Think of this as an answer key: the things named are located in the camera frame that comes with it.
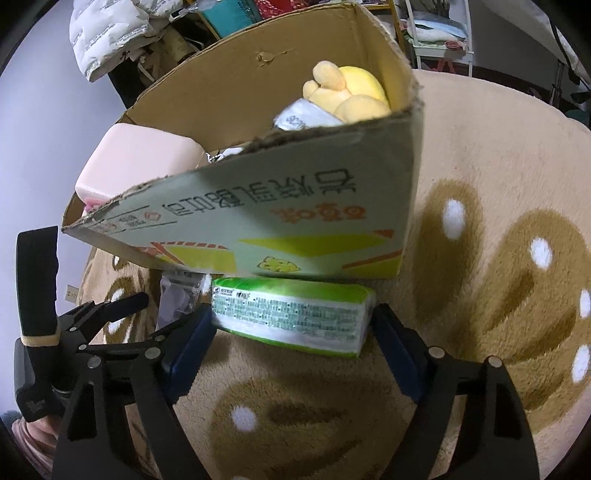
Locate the red patterned bag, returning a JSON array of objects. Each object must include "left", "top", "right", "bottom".
[{"left": 254, "top": 0, "right": 326, "bottom": 20}]

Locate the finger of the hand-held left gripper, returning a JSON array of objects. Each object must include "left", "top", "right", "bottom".
[
  {"left": 56, "top": 292, "right": 150, "bottom": 334},
  {"left": 69, "top": 318, "right": 200, "bottom": 365}
]

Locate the white utility cart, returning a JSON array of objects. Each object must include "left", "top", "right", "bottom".
[{"left": 398, "top": 0, "right": 475, "bottom": 78}]

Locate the yellow plush toy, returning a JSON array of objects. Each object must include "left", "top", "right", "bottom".
[{"left": 302, "top": 61, "right": 393, "bottom": 123}]

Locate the printed cardboard box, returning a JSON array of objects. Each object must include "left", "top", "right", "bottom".
[{"left": 61, "top": 2, "right": 424, "bottom": 280}]

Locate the teal bag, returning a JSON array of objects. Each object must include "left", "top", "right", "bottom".
[{"left": 198, "top": 0, "right": 260, "bottom": 28}]

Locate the green tissue pack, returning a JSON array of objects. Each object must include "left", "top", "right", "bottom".
[{"left": 211, "top": 275, "right": 376, "bottom": 359}]

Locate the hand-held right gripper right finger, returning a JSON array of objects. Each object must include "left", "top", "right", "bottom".
[{"left": 372, "top": 302, "right": 541, "bottom": 480}]

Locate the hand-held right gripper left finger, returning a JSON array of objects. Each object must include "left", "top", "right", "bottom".
[{"left": 51, "top": 307, "right": 216, "bottom": 480}]

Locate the clear plastic packet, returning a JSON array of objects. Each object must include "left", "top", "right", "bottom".
[{"left": 156, "top": 271, "right": 207, "bottom": 329}]

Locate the person's left hand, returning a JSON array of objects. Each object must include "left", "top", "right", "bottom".
[{"left": 11, "top": 415, "right": 60, "bottom": 468}]

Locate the pink foam cushion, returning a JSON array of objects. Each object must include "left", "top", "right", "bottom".
[{"left": 75, "top": 123, "right": 206, "bottom": 211}]

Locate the beige patterned rug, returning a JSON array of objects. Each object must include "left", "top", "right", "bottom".
[{"left": 76, "top": 69, "right": 591, "bottom": 480}]

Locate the white puffer jacket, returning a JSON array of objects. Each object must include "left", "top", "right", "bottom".
[{"left": 69, "top": 0, "right": 186, "bottom": 83}]

